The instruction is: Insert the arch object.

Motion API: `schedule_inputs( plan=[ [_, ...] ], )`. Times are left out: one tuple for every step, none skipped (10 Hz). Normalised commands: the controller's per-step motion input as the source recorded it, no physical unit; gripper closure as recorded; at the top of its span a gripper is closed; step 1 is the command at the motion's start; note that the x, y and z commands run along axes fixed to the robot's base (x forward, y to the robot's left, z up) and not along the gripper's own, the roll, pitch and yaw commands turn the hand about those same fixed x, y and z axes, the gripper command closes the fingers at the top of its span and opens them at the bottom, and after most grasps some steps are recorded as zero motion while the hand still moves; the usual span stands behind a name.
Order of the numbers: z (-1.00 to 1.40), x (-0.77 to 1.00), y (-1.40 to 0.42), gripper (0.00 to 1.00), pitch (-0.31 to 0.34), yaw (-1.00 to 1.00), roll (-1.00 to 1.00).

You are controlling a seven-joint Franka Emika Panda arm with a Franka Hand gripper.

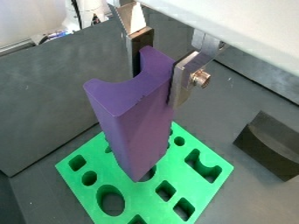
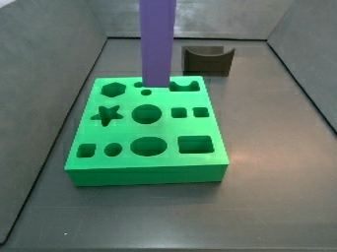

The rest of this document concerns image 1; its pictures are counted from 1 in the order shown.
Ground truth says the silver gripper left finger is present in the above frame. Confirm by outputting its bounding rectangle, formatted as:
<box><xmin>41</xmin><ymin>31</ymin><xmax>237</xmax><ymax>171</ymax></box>
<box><xmin>116</xmin><ymin>1</ymin><xmax>154</xmax><ymax>77</ymax></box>

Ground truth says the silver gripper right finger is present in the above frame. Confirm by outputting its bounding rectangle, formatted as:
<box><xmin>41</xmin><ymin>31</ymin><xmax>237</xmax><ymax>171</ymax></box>
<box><xmin>166</xmin><ymin>29</ymin><xmax>226</xmax><ymax>109</ymax></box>

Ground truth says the purple arch block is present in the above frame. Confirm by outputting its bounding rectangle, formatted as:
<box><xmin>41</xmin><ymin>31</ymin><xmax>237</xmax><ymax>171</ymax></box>
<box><xmin>82</xmin><ymin>46</ymin><xmax>173</xmax><ymax>181</ymax></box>

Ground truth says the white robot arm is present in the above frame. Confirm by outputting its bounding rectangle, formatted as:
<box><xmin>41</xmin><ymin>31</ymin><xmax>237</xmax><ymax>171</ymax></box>
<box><xmin>62</xmin><ymin>0</ymin><xmax>225</xmax><ymax>109</ymax></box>

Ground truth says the black arch block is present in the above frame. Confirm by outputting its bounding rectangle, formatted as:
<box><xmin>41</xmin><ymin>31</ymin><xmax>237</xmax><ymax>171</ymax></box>
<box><xmin>233</xmin><ymin>111</ymin><xmax>299</xmax><ymax>181</ymax></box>

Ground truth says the green shape sorter board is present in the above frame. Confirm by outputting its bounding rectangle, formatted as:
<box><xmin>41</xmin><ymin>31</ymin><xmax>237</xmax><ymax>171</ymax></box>
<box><xmin>56</xmin><ymin>123</ymin><xmax>233</xmax><ymax>224</ymax></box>

